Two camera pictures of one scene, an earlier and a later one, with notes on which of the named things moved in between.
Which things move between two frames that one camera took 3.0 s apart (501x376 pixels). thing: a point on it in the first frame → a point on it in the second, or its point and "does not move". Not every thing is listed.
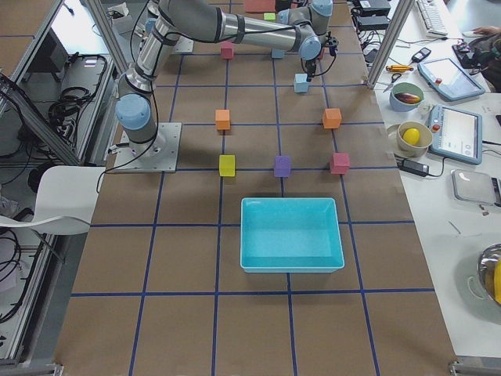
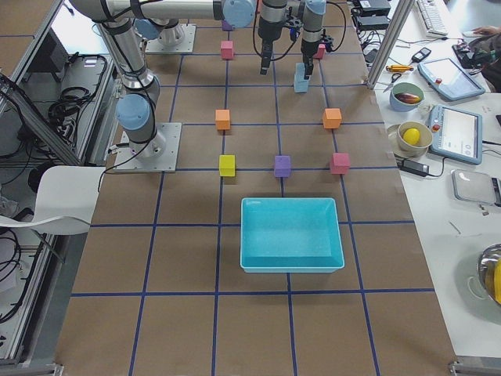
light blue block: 277,53 → 300,72
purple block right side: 282,166 does not move
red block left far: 322,55 does not move
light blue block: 300,85 does not move
